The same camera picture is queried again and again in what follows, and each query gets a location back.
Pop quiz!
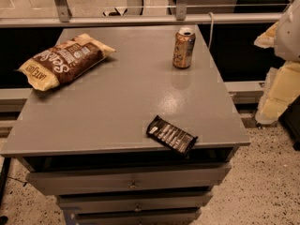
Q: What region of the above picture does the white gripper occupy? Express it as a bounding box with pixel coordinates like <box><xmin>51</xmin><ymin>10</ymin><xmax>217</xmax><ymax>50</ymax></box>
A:
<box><xmin>254</xmin><ymin>22</ymin><xmax>300</xmax><ymax>125</ymax></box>

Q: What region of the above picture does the orange soda can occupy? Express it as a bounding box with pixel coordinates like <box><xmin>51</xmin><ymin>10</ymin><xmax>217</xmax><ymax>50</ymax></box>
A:
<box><xmin>172</xmin><ymin>27</ymin><xmax>196</xmax><ymax>68</ymax></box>

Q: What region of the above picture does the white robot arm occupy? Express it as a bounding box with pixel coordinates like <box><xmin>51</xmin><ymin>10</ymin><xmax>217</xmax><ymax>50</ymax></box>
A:
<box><xmin>254</xmin><ymin>0</ymin><xmax>300</xmax><ymax>125</ymax></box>

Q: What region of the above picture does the brown chip bag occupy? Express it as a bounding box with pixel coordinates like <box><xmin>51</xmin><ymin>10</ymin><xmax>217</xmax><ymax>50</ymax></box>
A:
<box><xmin>19</xmin><ymin>34</ymin><xmax>115</xmax><ymax>91</ymax></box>

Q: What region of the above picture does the black snack bar wrapper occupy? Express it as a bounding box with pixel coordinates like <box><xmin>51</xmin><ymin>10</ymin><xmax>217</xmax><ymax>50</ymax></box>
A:
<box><xmin>146</xmin><ymin>115</ymin><xmax>198</xmax><ymax>156</ymax></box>

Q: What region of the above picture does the middle grey drawer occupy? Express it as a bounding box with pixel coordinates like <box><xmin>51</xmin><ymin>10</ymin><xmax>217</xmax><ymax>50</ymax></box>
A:
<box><xmin>58</xmin><ymin>191</ymin><xmax>212</xmax><ymax>214</ymax></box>

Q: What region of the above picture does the grey drawer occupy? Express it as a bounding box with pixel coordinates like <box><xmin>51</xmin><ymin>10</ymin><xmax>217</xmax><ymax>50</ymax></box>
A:
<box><xmin>58</xmin><ymin>191</ymin><xmax>212</xmax><ymax>214</ymax></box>
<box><xmin>76</xmin><ymin>208</ymin><xmax>201</xmax><ymax>225</ymax></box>
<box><xmin>26</xmin><ymin>163</ymin><xmax>231</xmax><ymax>195</ymax></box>

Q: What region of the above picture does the bottom grey drawer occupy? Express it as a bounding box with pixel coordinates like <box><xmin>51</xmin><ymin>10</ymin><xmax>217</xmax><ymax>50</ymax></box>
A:
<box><xmin>76</xmin><ymin>208</ymin><xmax>201</xmax><ymax>225</ymax></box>

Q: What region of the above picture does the grey drawer cabinet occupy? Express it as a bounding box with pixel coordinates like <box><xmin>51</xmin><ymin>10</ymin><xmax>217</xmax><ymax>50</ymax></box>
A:
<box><xmin>0</xmin><ymin>24</ymin><xmax>251</xmax><ymax>225</ymax></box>

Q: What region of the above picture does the top grey drawer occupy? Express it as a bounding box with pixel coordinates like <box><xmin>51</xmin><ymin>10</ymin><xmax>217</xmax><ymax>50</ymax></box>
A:
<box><xmin>26</xmin><ymin>163</ymin><xmax>231</xmax><ymax>195</ymax></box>

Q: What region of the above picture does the metal window rail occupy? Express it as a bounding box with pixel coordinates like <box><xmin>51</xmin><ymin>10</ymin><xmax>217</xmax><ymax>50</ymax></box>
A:
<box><xmin>0</xmin><ymin>13</ymin><xmax>282</xmax><ymax>28</ymax></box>

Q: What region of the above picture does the white cable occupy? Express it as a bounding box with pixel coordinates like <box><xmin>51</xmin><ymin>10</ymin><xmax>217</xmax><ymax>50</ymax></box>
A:
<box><xmin>207</xmin><ymin>11</ymin><xmax>216</xmax><ymax>50</ymax></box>

